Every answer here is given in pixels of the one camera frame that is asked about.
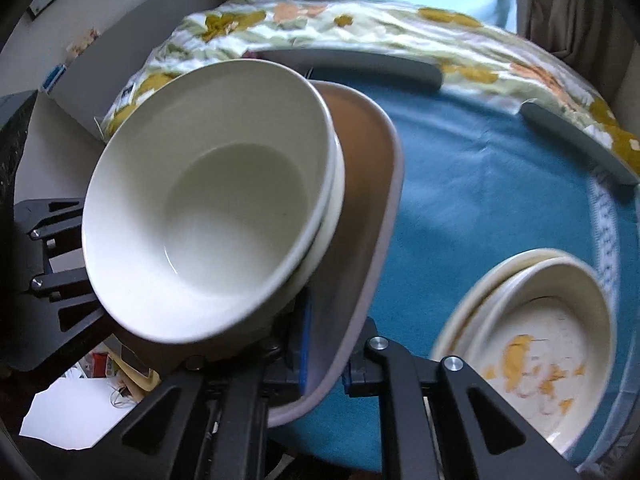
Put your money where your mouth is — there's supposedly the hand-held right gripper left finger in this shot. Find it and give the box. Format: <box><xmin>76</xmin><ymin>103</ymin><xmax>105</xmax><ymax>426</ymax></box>
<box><xmin>90</xmin><ymin>292</ymin><xmax>316</xmax><ymax>480</ymax></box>

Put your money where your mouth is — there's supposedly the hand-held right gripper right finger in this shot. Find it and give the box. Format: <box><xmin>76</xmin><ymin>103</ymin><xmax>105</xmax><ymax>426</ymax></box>
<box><xmin>342</xmin><ymin>317</ymin><xmax>583</xmax><ymax>480</ymax></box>

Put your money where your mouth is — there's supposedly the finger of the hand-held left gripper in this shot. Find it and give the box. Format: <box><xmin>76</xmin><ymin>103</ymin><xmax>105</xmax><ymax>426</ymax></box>
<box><xmin>14</xmin><ymin>199</ymin><xmax>96</xmax><ymax>261</ymax></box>
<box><xmin>20</xmin><ymin>267</ymin><xmax>118</xmax><ymax>372</ymax></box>

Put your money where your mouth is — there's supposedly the large cream plate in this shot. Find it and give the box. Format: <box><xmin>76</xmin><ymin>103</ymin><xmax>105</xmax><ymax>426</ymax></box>
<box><xmin>431</xmin><ymin>248</ymin><xmax>581</xmax><ymax>361</ymax></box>

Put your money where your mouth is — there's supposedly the white ribbed bowl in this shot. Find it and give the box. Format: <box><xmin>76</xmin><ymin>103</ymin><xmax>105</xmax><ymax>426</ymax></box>
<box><xmin>290</xmin><ymin>125</ymin><xmax>347</xmax><ymax>283</ymax></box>

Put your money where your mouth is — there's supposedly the cream yellow-print bowl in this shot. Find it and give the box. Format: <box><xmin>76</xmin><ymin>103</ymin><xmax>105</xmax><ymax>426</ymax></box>
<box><xmin>81</xmin><ymin>59</ymin><xmax>335</xmax><ymax>345</ymax></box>

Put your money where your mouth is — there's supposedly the pink irregular plate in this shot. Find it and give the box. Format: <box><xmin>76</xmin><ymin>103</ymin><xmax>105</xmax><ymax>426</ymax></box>
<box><xmin>267</xmin><ymin>81</ymin><xmax>405</xmax><ymax>430</ymax></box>

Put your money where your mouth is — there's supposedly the large white plate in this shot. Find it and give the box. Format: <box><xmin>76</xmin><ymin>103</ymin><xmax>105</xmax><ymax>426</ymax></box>
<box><xmin>470</xmin><ymin>255</ymin><xmax>596</xmax><ymax>361</ymax></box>

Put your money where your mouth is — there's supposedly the small yellow-print dish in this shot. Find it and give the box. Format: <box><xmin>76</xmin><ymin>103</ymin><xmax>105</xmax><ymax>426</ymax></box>
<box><xmin>480</xmin><ymin>258</ymin><xmax>617</xmax><ymax>455</ymax></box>

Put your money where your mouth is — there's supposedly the white paper sheet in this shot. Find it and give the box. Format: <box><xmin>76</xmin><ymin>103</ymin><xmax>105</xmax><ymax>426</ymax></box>
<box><xmin>20</xmin><ymin>377</ymin><xmax>136</xmax><ymax>451</ymax></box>

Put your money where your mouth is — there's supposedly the black mesh crate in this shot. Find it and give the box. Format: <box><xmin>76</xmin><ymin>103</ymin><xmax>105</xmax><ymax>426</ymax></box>
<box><xmin>0</xmin><ymin>91</ymin><xmax>40</xmax><ymax>206</ymax></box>

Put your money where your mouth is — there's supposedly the grey cardboard box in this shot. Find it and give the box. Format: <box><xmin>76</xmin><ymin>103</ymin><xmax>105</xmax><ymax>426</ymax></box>
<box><xmin>40</xmin><ymin>0</ymin><xmax>238</xmax><ymax>141</ymax></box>

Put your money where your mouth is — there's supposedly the teal tablecloth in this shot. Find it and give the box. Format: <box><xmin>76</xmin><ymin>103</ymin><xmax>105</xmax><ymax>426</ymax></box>
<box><xmin>270</xmin><ymin>77</ymin><xmax>626</xmax><ymax>471</ymax></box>

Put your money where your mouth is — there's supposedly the grey curved edge guard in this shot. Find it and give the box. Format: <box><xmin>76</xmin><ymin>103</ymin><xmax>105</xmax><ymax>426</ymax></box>
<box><xmin>520</xmin><ymin>101</ymin><xmax>640</xmax><ymax>186</ymax></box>
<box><xmin>260</xmin><ymin>49</ymin><xmax>443</xmax><ymax>93</ymax></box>

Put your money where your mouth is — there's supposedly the blue patterned white cloth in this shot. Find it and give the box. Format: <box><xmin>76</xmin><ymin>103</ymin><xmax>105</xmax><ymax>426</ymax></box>
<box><xmin>590</xmin><ymin>170</ymin><xmax>640</xmax><ymax>461</ymax></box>

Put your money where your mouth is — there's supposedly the floral blanket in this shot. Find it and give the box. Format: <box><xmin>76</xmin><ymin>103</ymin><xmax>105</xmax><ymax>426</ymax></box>
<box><xmin>100</xmin><ymin>0</ymin><xmax>640</xmax><ymax>176</ymax></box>

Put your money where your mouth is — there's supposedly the beige curtain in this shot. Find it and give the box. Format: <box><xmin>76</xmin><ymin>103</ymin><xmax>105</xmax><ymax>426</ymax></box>
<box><xmin>520</xmin><ymin>0</ymin><xmax>631</xmax><ymax>106</ymax></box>

